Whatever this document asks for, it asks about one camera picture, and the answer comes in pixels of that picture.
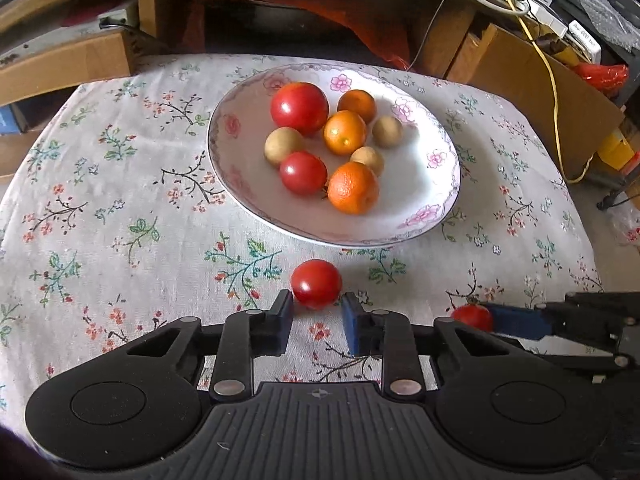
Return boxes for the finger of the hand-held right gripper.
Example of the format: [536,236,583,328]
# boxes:
[481,291,640,342]
[501,335,632,375]

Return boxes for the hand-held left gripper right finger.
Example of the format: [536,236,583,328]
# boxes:
[341,292,506,402]

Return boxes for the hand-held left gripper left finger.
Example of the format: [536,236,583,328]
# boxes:
[125,290,295,402]

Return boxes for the small red tomato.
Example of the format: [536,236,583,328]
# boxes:
[291,259,343,310]
[451,304,494,332]

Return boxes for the large orange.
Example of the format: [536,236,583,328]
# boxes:
[327,161,380,215]

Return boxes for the white floral-rim plate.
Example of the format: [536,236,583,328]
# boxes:
[206,62,462,248]

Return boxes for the red tomato with stem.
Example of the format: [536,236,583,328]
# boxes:
[279,151,329,197]

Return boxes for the brown longan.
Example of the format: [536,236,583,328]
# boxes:
[264,127,306,167]
[350,146,385,177]
[371,115,404,149]

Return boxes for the small orange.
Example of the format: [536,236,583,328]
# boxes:
[323,110,368,156]
[337,89,377,123]

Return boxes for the black metal rack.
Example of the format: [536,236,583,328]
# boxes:
[564,0,640,212]

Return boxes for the yellow box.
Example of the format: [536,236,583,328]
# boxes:
[597,129,634,172]

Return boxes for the floral tablecloth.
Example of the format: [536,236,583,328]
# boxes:
[0,54,606,441]

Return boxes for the large red tomato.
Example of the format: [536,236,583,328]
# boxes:
[270,82,330,137]

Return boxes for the cardboard box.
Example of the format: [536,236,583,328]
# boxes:
[446,22,627,184]

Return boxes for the orange plastic bag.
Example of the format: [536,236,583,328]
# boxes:
[574,62,630,97]

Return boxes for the orange cloth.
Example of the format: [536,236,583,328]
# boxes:
[190,0,417,69]

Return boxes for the bubble wrap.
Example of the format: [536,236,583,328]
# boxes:
[560,0,640,52]

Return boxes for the blue box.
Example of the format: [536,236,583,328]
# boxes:
[0,105,27,136]

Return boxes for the red cloth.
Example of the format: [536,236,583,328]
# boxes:
[64,2,122,27]

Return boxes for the silver media player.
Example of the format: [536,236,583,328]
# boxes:
[0,0,139,69]

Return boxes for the yellow cable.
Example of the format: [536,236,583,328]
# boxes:
[469,0,597,185]

